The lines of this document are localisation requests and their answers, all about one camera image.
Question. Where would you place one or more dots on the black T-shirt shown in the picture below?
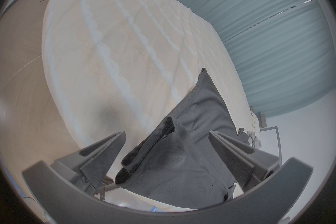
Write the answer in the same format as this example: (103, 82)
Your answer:
(183, 165)

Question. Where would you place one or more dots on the white printed pillow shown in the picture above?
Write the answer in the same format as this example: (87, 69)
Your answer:
(253, 123)

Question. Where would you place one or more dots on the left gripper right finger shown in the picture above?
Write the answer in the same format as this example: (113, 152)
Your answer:
(236, 162)

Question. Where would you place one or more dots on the grey garment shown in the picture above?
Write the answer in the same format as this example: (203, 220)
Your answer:
(252, 139)

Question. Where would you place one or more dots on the grey bedside table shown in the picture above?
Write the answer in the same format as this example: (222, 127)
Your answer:
(261, 119)

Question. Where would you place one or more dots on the bed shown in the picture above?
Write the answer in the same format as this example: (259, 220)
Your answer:
(105, 47)

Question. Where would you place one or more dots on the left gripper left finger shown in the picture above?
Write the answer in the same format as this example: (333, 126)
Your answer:
(101, 165)

